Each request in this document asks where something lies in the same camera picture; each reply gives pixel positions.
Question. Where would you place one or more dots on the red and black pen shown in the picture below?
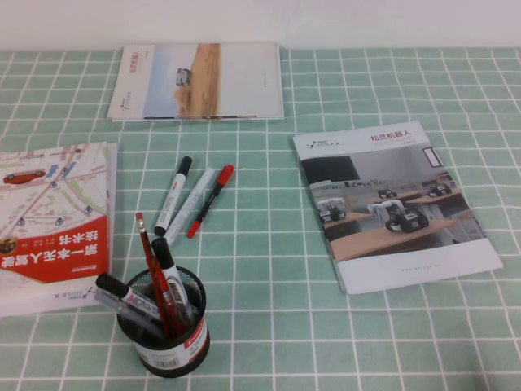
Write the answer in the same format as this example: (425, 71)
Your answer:
(213, 196)

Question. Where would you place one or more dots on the thin red pen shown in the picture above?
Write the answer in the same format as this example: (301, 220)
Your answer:
(143, 236)

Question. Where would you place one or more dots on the red transparent gel pen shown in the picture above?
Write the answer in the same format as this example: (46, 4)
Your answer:
(171, 309)

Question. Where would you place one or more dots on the black mesh pen holder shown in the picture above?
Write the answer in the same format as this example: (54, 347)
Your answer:
(171, 362)

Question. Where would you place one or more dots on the all white marker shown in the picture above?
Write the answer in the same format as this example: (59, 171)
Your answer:
(193, 203)

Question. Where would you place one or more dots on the black cap white marker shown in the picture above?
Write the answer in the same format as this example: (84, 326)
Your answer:
(173, 199)

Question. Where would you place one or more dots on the black cap red label marker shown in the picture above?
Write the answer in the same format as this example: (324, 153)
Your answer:
(165, 256)
(112, 284)

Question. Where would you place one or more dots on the desert car photo brochure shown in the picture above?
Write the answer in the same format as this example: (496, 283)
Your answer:
(244, 81)

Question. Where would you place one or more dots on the robot classroom photo brochure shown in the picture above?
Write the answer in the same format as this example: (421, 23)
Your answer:
(386, 203)

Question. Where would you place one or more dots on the red map cover book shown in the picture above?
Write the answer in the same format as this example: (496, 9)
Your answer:
(53, 244)

